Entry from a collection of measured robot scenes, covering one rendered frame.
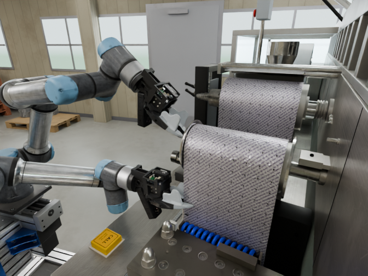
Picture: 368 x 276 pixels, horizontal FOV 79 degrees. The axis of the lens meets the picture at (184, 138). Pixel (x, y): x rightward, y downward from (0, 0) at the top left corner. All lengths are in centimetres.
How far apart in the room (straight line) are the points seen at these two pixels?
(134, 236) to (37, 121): 67
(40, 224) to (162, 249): 80
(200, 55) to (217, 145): 365
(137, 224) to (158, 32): 380
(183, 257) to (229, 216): 15
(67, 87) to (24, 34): 559
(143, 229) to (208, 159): 43
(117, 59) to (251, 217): 55
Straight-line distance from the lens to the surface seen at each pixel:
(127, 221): 92
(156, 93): 63
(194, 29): 418
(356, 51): 70
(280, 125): 73
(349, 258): 29
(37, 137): 125
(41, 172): 90
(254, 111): 73
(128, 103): 487
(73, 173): 91
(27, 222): 140
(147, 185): 67
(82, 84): 69
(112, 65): 71
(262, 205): 57
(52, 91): 68
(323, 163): 55
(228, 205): 60
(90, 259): 84
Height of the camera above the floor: 151
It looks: 22 degrees down
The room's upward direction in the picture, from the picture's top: straight up
